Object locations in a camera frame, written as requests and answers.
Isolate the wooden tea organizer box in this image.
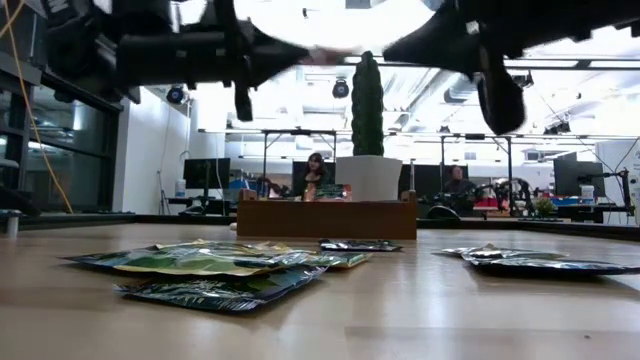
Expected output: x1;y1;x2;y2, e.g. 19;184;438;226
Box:
236;188;418;241

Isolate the white hexagonal plant pot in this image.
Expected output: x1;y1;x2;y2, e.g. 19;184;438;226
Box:
334;155;404;203

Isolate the black ceiling light rail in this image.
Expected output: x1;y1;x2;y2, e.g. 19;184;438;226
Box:
344;53;640;70

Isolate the green cactus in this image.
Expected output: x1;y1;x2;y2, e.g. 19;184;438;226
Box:
350;49;385;157

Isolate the black computer monitor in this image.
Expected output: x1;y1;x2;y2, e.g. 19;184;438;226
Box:
553;151;606;199
398;163;444;202
182;157;232;191

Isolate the small green potted plant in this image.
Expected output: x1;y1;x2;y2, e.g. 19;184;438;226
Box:
533;197;558;217

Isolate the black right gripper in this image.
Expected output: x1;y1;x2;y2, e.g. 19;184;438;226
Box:
382;0;581;135

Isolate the person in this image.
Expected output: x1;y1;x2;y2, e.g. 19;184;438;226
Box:
432;164;489;220
257;152;335;201

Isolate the yellow cable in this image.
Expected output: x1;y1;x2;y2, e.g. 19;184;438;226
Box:
0;0;75;215

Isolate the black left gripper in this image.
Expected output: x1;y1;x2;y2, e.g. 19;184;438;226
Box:
117;0;311;122

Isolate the dark blue blueberry tea packet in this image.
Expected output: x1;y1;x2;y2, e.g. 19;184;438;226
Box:
60;249;151;274
113;264;330;315
467;256;640;278
318;238;404;253

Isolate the silver table post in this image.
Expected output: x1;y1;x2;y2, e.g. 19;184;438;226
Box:
3;209;22;239

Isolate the tall black desk frame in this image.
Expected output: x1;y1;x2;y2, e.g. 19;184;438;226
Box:
439;132;515;201
262;128;337;199

